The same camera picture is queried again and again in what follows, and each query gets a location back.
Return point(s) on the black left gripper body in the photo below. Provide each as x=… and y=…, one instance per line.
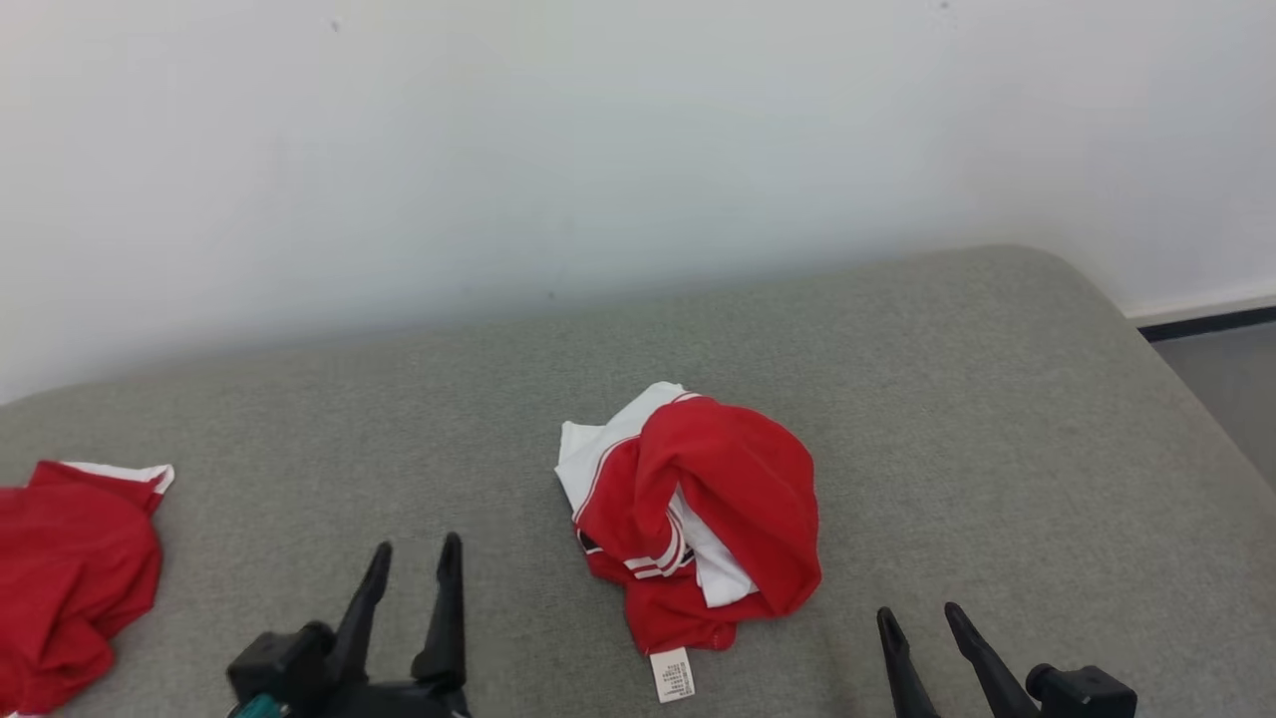
x=399, y=700

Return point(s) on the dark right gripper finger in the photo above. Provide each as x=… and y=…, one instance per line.
x=987, y=668
x=905, y=668

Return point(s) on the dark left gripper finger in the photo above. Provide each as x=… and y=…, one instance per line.
x=364, y=608
x=447, y=618

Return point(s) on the red basketball jersey white sleeves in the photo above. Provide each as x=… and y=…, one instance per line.
x=738, y=479

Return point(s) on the red shorts white stripe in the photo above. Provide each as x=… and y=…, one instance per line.
x=70, y=578

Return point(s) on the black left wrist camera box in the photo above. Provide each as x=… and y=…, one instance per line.
x=284, y=660

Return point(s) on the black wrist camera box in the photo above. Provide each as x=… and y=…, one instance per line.
x=1087, y=695
x=284, y=660

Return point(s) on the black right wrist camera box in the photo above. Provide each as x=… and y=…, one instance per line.
x=1087, y=695

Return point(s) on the black wall baseboard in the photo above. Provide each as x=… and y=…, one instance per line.
x=1206, y=323

